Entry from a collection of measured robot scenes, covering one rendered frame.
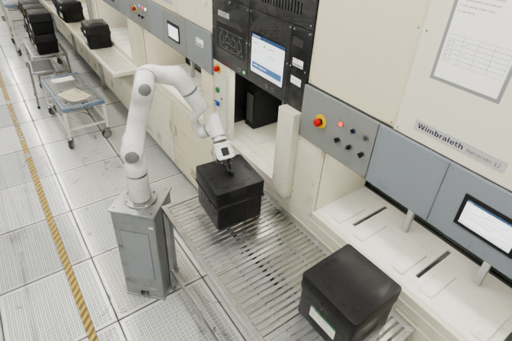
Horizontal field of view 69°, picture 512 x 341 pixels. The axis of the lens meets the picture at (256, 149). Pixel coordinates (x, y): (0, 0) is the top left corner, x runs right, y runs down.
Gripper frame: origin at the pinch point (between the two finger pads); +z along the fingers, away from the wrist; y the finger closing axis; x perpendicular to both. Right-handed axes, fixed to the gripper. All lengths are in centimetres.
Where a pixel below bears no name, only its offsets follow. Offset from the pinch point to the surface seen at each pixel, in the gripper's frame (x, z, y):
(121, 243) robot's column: 57, 20, -59
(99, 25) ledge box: 208, -209, -10
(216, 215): 2.7, 21.7, -13.7
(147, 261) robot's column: 59, 36, -47
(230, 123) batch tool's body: 38, -32, 26
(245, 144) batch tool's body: 41, -17, 33
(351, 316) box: -68, 71, 1
